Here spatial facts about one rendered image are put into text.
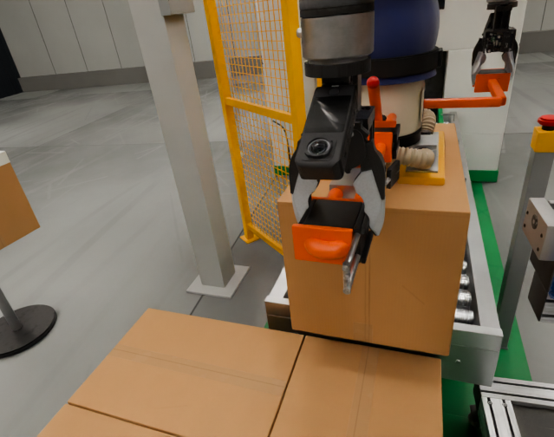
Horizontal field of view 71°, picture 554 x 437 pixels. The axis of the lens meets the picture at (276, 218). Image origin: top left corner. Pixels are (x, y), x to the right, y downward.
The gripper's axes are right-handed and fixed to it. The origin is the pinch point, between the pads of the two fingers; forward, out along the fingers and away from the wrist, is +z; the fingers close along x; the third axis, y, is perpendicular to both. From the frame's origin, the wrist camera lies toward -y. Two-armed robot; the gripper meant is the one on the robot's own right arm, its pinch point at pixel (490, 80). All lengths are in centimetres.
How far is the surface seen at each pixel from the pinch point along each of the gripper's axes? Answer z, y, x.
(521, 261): 72, -14, 21
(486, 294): 60, 24, 5
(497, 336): 59, 43, 5
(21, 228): 51, 28, -195
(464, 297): 66, 21, -1
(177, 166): 39, -22, -135
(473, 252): 61, 1, 2
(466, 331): 59, 43, -2
